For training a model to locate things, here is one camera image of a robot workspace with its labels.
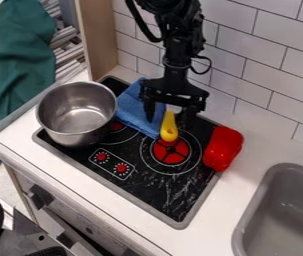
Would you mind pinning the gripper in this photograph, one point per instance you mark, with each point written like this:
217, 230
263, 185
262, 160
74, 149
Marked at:
174, 87

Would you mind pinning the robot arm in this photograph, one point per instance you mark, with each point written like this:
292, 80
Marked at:
180, 26

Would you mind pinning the blue cloth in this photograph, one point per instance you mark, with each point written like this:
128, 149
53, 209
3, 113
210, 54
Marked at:
136, 108

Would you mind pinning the toy stove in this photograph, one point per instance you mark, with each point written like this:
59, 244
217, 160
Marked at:
133, 156

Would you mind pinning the red toy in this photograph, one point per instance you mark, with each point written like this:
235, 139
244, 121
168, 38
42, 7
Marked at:
222, 148

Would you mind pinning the silver pot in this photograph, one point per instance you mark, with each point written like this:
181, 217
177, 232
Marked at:
76, 112

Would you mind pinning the toy sink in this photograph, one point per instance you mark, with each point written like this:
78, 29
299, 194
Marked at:
282, 213

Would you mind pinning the green cloth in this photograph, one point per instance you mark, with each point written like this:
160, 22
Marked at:
20, 76

